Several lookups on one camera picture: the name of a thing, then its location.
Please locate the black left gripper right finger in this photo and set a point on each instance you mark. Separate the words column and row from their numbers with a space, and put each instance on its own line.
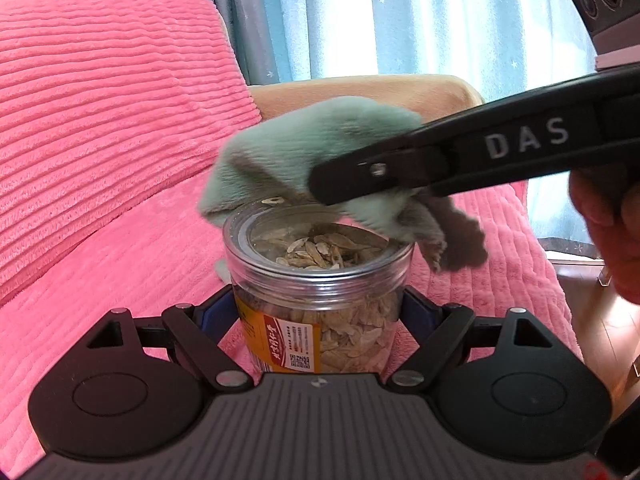
column 506, row 387

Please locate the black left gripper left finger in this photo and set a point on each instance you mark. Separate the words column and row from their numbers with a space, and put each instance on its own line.
column 132, row 386

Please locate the clear plastic jar with label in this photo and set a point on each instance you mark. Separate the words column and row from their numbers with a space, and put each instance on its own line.
column 315, row 292

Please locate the green microfibre cloth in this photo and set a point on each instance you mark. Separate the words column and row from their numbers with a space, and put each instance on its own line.
column 275, row 157

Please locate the person's right hand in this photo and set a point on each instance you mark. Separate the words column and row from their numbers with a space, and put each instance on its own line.
column 607, row 197

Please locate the blue star curtain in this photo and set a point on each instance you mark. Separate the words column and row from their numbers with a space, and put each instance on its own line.
column 500, row 47

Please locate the beige sofa armrest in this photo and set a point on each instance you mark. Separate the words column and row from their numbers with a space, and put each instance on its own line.
column 431, row 96

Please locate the grey curtain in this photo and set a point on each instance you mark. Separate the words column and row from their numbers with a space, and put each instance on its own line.
column 248, row 31

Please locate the black camera box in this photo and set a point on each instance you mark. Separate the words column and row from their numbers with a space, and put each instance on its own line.
column 613, row 27

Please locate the pink corduroy seat cover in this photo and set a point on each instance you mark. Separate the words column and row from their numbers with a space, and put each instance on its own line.
column 162, row 252

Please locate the pink corduroy back cushion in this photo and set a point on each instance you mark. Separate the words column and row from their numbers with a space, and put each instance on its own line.
column 105, row 103

